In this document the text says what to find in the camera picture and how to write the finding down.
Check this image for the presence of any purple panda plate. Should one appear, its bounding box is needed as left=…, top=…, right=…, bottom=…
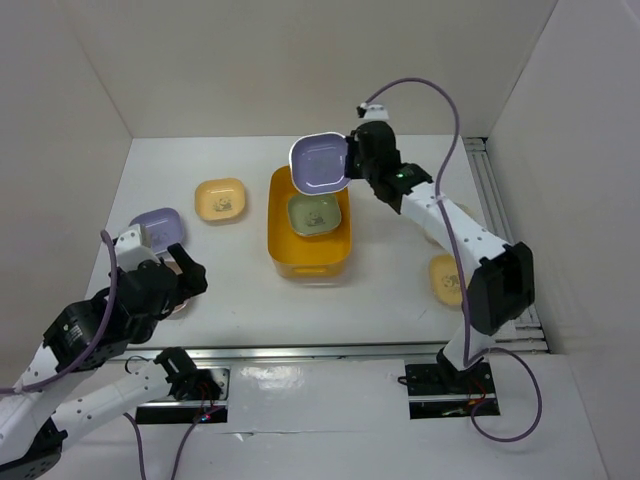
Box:
left=289, top=132, right=350, bottom=196

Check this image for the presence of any green panda plate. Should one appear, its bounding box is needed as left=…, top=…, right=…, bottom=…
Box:
left=286, top=194, right=342, bottom=237

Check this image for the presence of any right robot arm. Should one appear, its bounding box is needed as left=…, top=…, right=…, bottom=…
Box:
left=345, top=120, right=535, bottom=392

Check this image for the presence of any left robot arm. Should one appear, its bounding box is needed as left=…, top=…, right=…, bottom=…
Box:
left=1, top=244, right=208, bottom=479

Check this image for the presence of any yellow plastic bin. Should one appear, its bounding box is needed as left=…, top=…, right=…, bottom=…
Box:
left=267, top=166, right=352, bottom=279

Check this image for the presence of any pink panda plate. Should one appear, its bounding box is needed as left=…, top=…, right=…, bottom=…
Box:
left=165, top=260, right=189, bottom=319

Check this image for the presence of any purple plate left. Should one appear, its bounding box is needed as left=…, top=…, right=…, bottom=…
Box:
left=129, top=207, right=185, bottom=255

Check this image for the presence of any yellow panda plate left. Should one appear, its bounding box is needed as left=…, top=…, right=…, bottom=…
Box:
left=194, top=178, right=246, bottom=222

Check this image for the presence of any yellow panda plate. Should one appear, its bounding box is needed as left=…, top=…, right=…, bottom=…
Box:
left=429, top=254, right=462, bottom=309
left=194, top=178, right=246, bottom=222

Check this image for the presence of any cream plate far right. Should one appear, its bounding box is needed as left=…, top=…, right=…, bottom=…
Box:
left=423, top=202, right=477, bottom=248

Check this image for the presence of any yellow panda plate right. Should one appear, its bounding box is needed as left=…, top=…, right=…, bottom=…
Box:
left=429, top=254, right=462, bottom=309

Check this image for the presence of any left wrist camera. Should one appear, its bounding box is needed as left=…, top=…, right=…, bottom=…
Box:
left=114, top=224, right=156, bottom=272

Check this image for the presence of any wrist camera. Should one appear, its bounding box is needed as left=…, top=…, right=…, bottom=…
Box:
left=356, top=102, right=389, bottom=123
left=114, top=224, right=156, bottom=272

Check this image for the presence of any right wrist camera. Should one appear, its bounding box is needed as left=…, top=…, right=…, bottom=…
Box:
left=356, top=102, right=389, bottom=123

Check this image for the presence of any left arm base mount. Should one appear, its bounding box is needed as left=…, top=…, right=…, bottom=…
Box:
left=134, top=367, right=230, bottom=425

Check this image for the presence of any aluminium rail front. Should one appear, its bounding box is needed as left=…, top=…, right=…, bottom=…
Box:
left=111, top=337, right=549, bottom=362

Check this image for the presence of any aluminium rail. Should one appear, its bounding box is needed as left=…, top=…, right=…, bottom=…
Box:
left=463, top=137, right=549, bottom=354
left=111, top=337, right=549, bottom=362

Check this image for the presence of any aluminium rail right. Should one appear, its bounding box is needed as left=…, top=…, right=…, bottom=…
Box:
left=463, top=137, right=549, bottom=354

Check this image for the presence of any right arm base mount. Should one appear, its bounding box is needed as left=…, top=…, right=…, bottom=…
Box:
left=397, top=362, right=500, bottom=420

